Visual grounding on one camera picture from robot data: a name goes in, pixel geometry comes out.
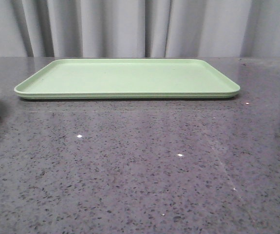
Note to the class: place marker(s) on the grey pleated curtain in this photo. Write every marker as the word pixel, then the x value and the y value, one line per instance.
pixel 139 28

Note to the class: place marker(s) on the light green plastic tray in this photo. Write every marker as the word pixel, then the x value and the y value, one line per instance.
pixel 127 78

